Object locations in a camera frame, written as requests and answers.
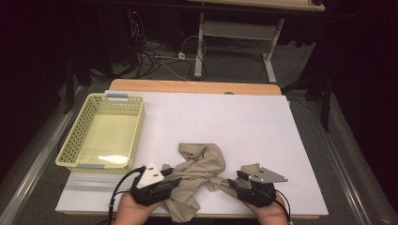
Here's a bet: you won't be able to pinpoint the dark metal stand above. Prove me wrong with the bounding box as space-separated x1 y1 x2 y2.
281 62 334 132
64 59 76 115

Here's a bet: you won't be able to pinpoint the light wooden desk top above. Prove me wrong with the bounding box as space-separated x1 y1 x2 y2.
187 0 327 13

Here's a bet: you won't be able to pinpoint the left hand-held gripper black cable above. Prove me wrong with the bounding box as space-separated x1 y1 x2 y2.
106 166 146 225

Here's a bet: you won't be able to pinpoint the right hand-held gripper black cable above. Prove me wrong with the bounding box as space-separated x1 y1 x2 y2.
275 188 294 225

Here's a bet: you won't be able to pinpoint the pale yellow plastic basket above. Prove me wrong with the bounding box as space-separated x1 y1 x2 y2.
54 93 146 174

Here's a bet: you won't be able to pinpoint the person's left hand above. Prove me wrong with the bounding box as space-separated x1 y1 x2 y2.
113 190 163 225

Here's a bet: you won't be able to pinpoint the beige pants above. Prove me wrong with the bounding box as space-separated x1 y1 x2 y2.
161 142 262 223

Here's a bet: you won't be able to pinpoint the tangle of black cables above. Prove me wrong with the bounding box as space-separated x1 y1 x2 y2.
126 12 209 81

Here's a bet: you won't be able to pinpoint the grey metal floor rail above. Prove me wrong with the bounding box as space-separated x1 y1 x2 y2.
0 85 90 225
308 102 372 225

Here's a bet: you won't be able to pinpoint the white metal desk frame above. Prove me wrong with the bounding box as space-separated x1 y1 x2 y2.
193 12 285 83

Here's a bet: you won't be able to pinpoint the white cable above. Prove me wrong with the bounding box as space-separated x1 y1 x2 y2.
180 35 207 60

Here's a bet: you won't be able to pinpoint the person's right hand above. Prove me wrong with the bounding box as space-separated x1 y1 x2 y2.
242 195 289 225

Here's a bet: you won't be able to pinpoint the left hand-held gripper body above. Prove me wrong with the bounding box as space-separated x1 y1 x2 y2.
130 161 172 207

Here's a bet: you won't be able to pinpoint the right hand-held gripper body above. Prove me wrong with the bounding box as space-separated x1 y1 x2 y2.
235 166 288 208

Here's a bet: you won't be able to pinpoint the hand-held gripper black cable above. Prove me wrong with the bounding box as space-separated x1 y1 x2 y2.
106 166 146 225
275 188 294 225

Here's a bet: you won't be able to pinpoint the white foam board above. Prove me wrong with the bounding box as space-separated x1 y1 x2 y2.
54 89 329 218

